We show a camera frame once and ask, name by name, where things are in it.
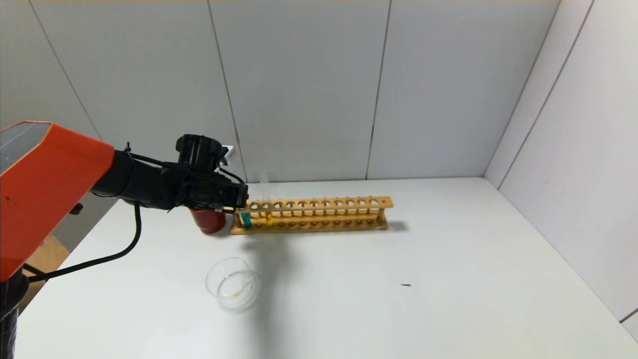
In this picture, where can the test tube with blue pigment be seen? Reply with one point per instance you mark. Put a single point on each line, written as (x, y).
(246, 221)

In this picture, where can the wooden test tube rack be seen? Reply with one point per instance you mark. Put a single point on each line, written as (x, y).
(319, 204)

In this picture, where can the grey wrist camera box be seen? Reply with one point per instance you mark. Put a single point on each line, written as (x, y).
(227, 154)

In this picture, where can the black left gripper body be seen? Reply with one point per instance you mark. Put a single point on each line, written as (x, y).
(242, 196)

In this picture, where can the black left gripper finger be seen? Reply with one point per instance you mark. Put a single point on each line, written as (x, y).
(241, 196)

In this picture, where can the clear glass dish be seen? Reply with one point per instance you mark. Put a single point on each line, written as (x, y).
(232, 293)

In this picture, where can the dark red plastic cup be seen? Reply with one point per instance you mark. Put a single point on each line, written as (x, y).
(209, 222)

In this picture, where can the test tube with yellow pigment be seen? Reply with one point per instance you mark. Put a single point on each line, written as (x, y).
(269, 221)

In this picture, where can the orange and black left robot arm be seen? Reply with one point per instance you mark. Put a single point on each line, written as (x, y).
(50, 189)

